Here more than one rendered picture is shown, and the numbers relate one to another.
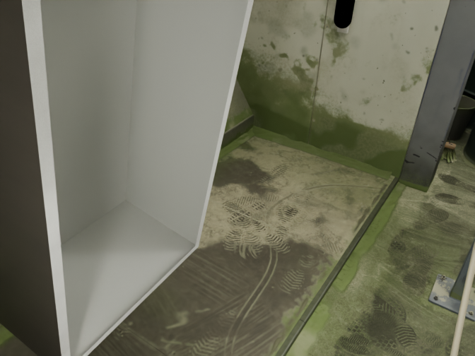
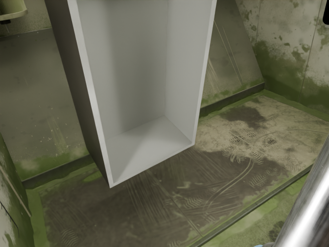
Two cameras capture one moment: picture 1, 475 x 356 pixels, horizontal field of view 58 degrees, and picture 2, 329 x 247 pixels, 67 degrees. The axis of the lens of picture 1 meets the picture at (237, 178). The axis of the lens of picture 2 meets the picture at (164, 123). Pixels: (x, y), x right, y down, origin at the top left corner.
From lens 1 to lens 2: 0.35 m
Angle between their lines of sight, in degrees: 25
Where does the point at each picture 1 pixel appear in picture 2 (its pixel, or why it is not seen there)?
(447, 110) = not seen: outside the picture
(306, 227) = (279, 152)
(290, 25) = (293, 24)
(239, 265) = (228, 165)
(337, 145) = (318, 105)
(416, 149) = not seen: outside the picture
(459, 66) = not seen: outside the picture
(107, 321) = (136, 168)
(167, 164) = (180, 96)
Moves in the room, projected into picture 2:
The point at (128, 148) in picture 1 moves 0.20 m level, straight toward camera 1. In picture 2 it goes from (165, 86) to (159, 101)
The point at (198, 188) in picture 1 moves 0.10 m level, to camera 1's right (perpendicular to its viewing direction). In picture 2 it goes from (194, 110) to (210, 112)
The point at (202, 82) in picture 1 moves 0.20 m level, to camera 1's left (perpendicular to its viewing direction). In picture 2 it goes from (195, 49) to (159, 47)
